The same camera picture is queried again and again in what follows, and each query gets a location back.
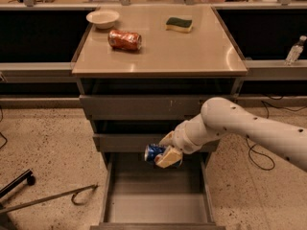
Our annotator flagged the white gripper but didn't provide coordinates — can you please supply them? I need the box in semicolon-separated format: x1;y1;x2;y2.
154;121;203;169

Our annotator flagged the blue pepsi can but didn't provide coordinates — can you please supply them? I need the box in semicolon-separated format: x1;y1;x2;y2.
144;144;168;165

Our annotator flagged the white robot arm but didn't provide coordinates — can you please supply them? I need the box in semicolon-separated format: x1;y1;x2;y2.
154;97;307;172

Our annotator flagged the middle grey drawer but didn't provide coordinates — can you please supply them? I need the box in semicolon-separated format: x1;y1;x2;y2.
92;132;222;153

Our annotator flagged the top grey drawer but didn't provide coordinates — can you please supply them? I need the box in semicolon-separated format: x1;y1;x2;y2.
79;94;238;121

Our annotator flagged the bottom grey open drawer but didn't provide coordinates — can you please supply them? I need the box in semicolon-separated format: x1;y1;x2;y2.
90;153;226;230

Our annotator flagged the grey drawer cabinet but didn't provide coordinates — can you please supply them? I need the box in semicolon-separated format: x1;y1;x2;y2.
71;3;248;230

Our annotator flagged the orange soda can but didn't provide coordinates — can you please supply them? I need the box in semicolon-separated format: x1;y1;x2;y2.
107;30;142;51

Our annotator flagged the metal rod with hook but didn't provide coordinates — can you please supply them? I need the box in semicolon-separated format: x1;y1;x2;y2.
0;184;99;215

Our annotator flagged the green yellow sponge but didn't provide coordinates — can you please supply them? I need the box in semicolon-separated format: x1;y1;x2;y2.
165;17;193;34

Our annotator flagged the white bowl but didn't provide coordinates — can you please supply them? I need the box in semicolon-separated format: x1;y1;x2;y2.
86;10;120;30

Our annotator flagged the black chair leg with caster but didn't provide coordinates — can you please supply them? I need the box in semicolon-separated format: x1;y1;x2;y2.
0;170;35;198

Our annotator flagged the clear plastic bottle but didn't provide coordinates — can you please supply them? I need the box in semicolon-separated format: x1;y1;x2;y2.
285;35;307;65

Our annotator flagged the black power adapter cable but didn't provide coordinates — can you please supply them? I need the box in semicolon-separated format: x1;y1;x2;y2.
245;94;307;172

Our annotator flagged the black cable at left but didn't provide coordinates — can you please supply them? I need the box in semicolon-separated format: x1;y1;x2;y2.
0;104;9;150

